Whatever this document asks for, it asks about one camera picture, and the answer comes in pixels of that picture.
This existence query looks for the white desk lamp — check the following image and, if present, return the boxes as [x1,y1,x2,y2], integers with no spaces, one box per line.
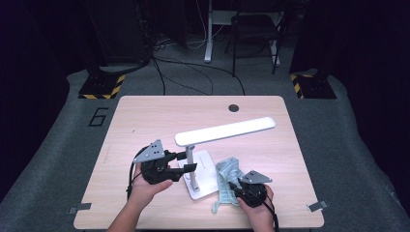
[174,116,277,201]

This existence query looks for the left hand-held gripper black cable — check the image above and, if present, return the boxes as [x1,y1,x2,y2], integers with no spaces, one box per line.
[126,146,151,201]

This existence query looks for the white cable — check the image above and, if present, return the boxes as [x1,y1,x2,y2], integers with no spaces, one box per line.
[187,0,226,50]

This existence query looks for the person's left hand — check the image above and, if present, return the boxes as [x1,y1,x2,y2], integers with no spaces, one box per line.
[127,163,174,210]

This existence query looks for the grey tape strip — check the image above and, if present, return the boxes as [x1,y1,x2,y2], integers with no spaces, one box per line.
[67,202,93,215]
[307,200,329,213]

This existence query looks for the right hand-held gripper black cable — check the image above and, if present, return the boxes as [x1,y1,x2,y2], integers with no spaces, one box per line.
[262,192,280,232]

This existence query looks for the black chair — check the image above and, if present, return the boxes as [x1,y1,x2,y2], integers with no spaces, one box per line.
[224,13,288,77]

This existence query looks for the dark curtain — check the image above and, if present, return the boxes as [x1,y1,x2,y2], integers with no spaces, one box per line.
[0,0,98,197]
[288,0,410,207]

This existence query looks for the dark cabinet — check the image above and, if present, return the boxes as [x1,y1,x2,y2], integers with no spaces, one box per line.
[84,0,153,66]

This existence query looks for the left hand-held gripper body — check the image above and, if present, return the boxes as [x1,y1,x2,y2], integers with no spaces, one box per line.
[132,138,185,186]

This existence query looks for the person's right hand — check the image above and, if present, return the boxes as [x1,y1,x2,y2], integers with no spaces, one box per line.
[237,185,276,226]

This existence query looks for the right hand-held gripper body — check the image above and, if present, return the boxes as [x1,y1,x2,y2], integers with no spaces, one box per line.
[236,169,274,208]

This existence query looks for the white desk frame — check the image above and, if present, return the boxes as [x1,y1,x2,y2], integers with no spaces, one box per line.
[203,0,285,67]

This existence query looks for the black floor cable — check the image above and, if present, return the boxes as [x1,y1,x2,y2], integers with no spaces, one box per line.
[158,61,215,97]
[151,57,167,97]
[153,57,246,97]

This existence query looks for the black stand base yellow stripes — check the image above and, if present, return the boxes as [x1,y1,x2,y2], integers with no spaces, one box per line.
[289,72,337,100]
[77,66,126,101]

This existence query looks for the blue striped cloth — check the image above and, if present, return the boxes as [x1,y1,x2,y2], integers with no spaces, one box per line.
[211,157,246,215]

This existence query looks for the hand-held gripper black cable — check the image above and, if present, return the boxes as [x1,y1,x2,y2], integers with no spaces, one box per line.
[262,192,280,232]
[126,146,151,201]

